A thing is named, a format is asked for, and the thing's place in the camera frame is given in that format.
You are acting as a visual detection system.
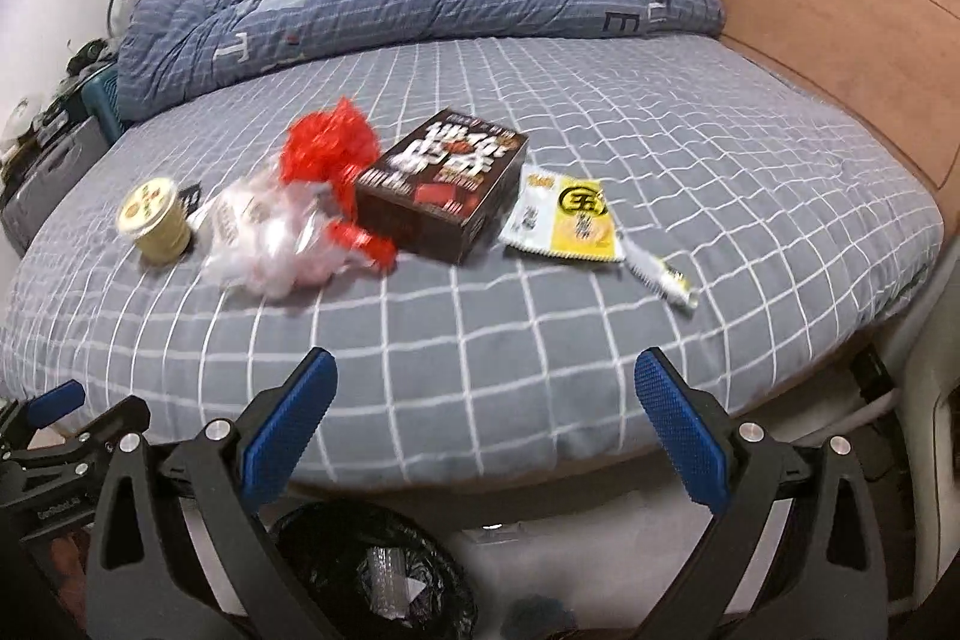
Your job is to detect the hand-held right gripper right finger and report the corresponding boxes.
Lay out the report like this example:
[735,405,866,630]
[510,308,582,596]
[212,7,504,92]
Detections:
[634,346,912,640]

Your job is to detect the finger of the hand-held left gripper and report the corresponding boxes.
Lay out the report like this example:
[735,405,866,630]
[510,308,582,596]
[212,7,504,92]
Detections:
[15,397,152,472]
[0,380,86,455]

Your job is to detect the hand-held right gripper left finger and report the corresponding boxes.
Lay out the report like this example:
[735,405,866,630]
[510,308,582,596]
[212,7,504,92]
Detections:
[86,346,353,640]

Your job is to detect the black trash bin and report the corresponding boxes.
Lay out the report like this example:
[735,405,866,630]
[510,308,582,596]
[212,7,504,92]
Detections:
[262,501,481,640]

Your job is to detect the clear plastic bag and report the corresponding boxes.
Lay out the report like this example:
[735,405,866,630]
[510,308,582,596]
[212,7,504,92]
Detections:
[201,171,376,300]

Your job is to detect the yellow snack packet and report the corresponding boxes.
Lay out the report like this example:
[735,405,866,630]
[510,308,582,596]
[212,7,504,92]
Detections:
[499,164,625,264]

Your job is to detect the brown cookie box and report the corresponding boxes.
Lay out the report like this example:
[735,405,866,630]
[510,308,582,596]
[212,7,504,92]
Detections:
[354,107,530,266]

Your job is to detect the red plastic bag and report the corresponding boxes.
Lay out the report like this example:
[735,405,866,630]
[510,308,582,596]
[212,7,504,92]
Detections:
[281,96,396,272]

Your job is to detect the small white wrapper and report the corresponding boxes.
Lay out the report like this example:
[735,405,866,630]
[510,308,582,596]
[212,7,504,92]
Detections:
[624,242,700,311]

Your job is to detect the grey checked bed sheet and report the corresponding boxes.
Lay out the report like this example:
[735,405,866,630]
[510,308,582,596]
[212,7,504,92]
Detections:
[0,34,944,487]

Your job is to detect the round cream tin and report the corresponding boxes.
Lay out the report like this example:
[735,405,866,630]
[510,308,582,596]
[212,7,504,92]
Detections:
[116,176,194,266]

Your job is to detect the grey storage box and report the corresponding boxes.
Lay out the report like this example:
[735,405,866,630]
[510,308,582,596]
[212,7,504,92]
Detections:
[0,119,110,251]

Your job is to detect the white plastic furniture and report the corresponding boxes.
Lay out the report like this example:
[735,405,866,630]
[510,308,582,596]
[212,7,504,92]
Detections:
[885,310,960,611]

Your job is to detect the teal box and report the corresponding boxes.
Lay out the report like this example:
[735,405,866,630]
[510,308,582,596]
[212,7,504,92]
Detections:
[86,62,125,142]

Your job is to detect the dark bedside clutter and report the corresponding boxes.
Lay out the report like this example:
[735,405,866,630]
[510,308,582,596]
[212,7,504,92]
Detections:
[45,38,113,124]

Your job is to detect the blue checked quilt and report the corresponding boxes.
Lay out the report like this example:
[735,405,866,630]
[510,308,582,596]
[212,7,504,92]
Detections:
[116,0,727,124]

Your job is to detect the wooden headboard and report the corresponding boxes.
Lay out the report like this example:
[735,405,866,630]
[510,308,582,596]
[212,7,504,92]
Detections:
[694,0,960,199]

